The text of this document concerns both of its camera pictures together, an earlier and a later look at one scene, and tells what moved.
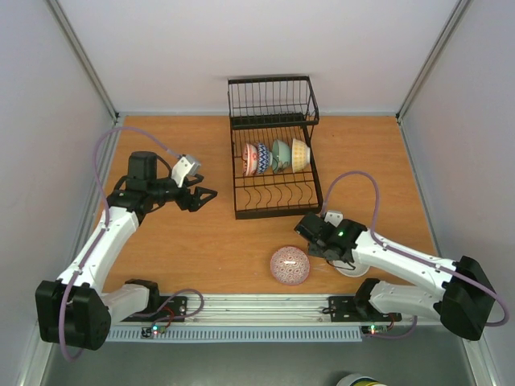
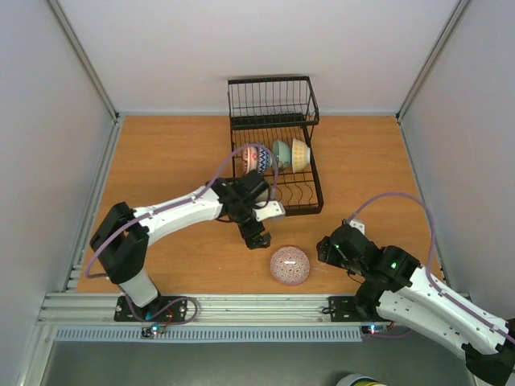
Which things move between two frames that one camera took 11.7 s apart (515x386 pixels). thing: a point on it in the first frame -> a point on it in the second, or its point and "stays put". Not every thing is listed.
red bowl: [263, 158] stays put
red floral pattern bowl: [250, 160] stays put
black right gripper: [307, 230] -> [326, 252]
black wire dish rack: [276, 162] stays put
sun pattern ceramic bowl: [300, 155] stays put
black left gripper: [195, 204] -> [255, 243]
